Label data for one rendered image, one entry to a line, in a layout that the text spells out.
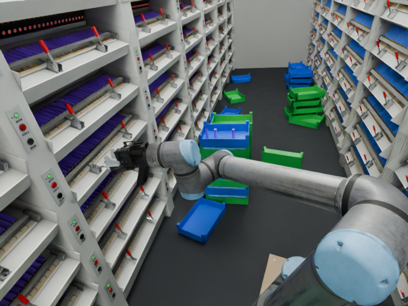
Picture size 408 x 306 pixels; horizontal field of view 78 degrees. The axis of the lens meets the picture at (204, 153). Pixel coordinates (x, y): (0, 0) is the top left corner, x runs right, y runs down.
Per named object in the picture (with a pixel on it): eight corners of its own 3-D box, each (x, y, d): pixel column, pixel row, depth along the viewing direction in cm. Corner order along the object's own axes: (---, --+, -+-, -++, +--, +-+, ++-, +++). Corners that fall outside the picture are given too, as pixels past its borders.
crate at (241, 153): (249, 141, 173) (249, 130, 169) (248, 158, 157) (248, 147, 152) (205, 141, 179) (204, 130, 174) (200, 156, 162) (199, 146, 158)
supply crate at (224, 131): (249, 130, 169) (249, 119, 164) (248, 147, 152) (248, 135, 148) (204, 130, 174) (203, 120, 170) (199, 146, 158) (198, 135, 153)
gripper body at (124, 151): (121, 141, 94) (150, 138, 90) (130, 160, 98) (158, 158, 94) (111, 152, 87) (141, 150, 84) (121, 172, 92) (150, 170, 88)
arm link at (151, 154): (171, 158, 94) (162, 174, 86) (159, 159, 95) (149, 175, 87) (163, 137, 89) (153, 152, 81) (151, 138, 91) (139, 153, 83)
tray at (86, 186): (146, 129, 139) (149, 114, 133) (77, 210, 90) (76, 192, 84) (112, 116, 139) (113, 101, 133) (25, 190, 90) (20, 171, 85)
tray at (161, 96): (183, 85, 195) (187, 68, 187) (153, 121, 146) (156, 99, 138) (158, 76, 195) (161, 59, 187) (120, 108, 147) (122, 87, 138)
